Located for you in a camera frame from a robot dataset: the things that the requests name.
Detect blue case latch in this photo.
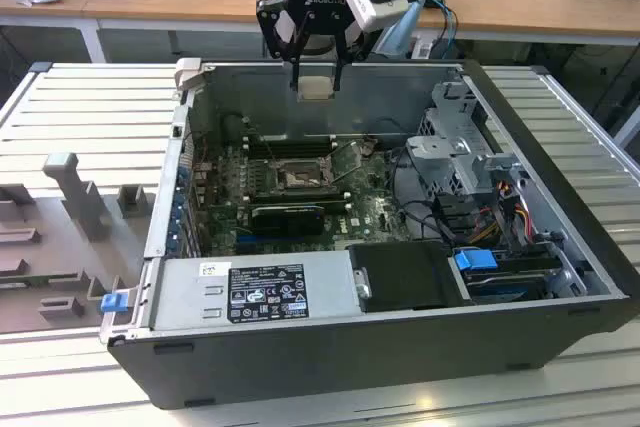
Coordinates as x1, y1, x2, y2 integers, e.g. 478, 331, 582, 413
101, 294, 129, 316

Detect grey power supply unit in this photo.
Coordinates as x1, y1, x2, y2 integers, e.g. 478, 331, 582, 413
149, 252, 364, 331

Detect hard disk in blue carrier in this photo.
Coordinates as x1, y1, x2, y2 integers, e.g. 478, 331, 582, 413
452, 248, 562, 304

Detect black cable bundle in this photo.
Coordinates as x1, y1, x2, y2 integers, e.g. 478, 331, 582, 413
389, 146, 474, 248

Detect black ram stick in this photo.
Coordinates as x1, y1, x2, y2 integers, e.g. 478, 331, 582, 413
248, 134, 337, 158
248, 185, 351, 213

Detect blue cable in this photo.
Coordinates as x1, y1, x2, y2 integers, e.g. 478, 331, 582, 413
424, 0, 459, 46

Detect black graphics card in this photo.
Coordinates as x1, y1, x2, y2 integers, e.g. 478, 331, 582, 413
249, 204, 326, 236

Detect thin metal locking lever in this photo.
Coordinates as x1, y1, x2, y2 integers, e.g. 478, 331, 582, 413
262, 134, 280, 171

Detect grey case release handle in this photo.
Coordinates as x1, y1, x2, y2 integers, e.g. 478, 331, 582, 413
174, 57, 202, 93

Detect green motherboard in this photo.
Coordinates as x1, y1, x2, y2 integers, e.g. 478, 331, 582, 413
192, 139, 417, 258

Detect short wooden desk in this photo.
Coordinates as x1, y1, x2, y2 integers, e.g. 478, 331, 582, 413
0, 0, 139, 66

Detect metal drive cage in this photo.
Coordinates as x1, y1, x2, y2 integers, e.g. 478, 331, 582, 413
404, 79, 531, 198

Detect square beige cpu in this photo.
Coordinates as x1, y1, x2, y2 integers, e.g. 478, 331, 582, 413
296, 75, 335, 101

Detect green ram stick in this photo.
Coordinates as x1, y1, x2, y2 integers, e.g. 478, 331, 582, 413
0, 274, 81, 293

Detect black open pc case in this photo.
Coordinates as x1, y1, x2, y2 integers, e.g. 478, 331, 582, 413
99, 57, 640, 411

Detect grey parts rack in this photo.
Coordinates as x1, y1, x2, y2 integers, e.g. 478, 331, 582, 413
0, 151, 156, 336

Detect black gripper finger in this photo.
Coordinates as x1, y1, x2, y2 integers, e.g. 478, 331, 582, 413
256, 0, 307, 91
333, 21, 374, 93

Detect cpu socket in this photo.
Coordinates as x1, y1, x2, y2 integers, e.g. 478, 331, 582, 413
271, 156, 335, 194

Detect red and yellow wires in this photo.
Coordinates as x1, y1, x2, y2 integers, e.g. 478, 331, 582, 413
472, 181, 532, 243

